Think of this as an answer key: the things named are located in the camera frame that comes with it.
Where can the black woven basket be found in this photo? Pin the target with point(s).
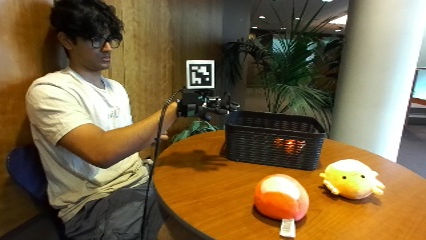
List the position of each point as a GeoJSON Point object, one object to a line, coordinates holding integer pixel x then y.
{"type": "Point", "coordinates": [274, 140]}

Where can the green potted palm plant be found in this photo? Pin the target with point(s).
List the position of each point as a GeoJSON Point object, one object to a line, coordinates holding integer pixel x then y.
{"type": "Point", "coordinates": [288, 73]}

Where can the white round column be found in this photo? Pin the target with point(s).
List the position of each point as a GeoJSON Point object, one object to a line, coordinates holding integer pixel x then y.
{"type": "Point", "coordinates": [377, 76]}

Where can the white marker cube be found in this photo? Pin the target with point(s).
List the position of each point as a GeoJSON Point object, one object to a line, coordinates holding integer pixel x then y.
{"type": "Point", "coordinates": [200, 74]}

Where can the black eyeglasses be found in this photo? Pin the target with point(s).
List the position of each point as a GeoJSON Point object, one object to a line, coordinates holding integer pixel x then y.
{"type": "Point", "coordinates": [104, 42]}

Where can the yellow plush toy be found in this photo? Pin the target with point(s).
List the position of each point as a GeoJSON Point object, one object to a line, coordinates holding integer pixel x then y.
{"type": "Point", "coordinates": [353, 179]}

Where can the blue chair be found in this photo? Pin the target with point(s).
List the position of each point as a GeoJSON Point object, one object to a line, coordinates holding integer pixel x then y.
{"type": "Point", "coordinates": [27, 173]}

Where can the green cloth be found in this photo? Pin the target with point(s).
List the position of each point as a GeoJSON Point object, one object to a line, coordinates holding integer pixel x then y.
{"type": "Point", "coordinates": [194, 129]}

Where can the orange and white plush toy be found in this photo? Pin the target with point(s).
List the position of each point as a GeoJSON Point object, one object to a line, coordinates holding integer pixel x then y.
{"type": "Point", "coordinates": [280, 197]}

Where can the the person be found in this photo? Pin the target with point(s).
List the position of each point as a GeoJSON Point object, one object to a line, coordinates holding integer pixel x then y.
{"type": "Point", "coordinates": [75, 110]}

